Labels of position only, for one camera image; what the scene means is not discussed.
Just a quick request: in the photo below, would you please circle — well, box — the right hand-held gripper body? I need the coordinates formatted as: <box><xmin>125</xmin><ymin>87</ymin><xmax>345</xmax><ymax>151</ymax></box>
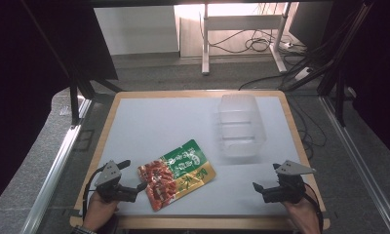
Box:
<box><xmin>261</xmin><ymin>160</ymin><xmax>317</xmax><ymax>205</ymax></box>

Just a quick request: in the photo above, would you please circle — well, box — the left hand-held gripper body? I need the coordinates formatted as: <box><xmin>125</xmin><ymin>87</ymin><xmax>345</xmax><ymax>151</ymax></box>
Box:
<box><xmin>94</xmin><ymin>160</ymin><xmax>139</xmax><ymax>204</ymax></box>

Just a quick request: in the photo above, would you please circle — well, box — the green and red snack packet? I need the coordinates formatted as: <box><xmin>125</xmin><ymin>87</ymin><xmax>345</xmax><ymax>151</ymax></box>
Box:
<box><xmin>136</xmin><ymin>138</ymin><xmax>216</xmax><ymax>213</ymax></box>

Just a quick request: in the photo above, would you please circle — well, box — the clear plastic container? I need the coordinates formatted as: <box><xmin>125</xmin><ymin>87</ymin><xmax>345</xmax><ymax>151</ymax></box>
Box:
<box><xmin>216</xmin><ymin>93</ymin><xmax>268</xmax><ymax>159</ymax></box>

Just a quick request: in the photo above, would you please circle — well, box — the person's right hand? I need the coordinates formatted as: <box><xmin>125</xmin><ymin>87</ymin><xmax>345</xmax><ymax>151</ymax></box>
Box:
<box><xmin>281</xmin><ymin>194</ymin><xmax>322</xmax><ymax>234</ymax></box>

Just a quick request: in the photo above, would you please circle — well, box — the person's left hand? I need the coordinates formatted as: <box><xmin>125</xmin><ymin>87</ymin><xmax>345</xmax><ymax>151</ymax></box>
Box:
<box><xmin>82</xmin><ymin>191</ymin><xmax>120</xmax><ymax>232</ymax></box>

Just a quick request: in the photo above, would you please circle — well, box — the black metal stand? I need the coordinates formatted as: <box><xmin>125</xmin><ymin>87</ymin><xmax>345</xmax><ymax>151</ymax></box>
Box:
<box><xmin>20</xmin><ymin>0</ymin><xmax>126</xmax><ymax>127</ymax></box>
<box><xmin>284</xmin><ymin>0</ymin><xmax>376</xmax><ymax>128</ymax></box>

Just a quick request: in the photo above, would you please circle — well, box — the white power strip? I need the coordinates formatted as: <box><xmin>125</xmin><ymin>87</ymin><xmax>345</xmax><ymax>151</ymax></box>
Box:
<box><xmin>293</xmin><ymin>66</ymin><xmax>314</xmax><ymax>82</ymax></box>

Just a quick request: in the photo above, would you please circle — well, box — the black curtain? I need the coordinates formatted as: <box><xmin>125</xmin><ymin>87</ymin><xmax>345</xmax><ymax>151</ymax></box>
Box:
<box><xmin>0</xmin><ymin>0</ymin><xmax>119</xmax><ymax>213</ymax></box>
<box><xmin>323</xmin><ymin>0</ymin><xmax>390</xmax><ymax>164</ymax></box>

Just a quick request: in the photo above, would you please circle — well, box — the white panel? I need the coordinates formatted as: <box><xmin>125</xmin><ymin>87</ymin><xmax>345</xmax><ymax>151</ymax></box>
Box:
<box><xmin>94</xmin><ymin>5</ymin><xmax>180</xmax><ymax>57</ymax></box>

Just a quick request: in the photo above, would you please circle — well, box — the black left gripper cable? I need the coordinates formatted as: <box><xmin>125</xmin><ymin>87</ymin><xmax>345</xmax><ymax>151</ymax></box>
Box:
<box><xmin>81</xmin><ymin>165</ymin><xmax>107</xmax><ymax>222</ymax></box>

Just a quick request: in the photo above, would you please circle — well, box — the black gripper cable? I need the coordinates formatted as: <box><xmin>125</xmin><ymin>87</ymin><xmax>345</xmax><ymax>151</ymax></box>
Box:
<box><xmin>81</xmin><ymin>165</ymin><xmax>107</xmax><ymax>222</ymax></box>
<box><xmin>302</xmin><ymin>181</ymin><xmax>325</xmax><ymax>234</ymax></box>

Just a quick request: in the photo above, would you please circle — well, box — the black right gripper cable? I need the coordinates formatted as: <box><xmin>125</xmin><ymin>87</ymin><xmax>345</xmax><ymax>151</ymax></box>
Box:
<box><xmin>302</xmin><ymin>181</ymin><xmax>325</xmax><ymax>234</ymax></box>

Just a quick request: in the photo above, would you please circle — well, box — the thin black cable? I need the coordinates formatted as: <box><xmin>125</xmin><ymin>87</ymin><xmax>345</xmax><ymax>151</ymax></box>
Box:
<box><xmin>289</xmin><ymin>94</ymin><xmax>328</xmax><ymax>160</ymax></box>

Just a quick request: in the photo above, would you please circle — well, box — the aluminium floor rail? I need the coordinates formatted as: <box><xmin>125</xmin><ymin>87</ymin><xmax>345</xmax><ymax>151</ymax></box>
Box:
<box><xmin>318</xmin><ymin>96</ymin><xmax>390</xmax><ymax>234</ymax></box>
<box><xmin>20</xmin><ymin>98</ymin><xmax>94</xmax><ymax>234</ymax></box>

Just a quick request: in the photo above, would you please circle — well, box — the bundle of black floor cables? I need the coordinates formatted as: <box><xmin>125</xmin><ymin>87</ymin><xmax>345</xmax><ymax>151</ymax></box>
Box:
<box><xmin>199</xmin><ymin>13</ymin><xmax>309</xmax><ymax>55</ymax></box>

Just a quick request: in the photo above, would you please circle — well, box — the white metal desk frame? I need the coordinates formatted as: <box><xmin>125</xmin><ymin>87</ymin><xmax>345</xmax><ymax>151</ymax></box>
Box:
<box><xmin>199</xmin><ymin>2</ymin><xmax>290</xmax><ymax>76</ymax></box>

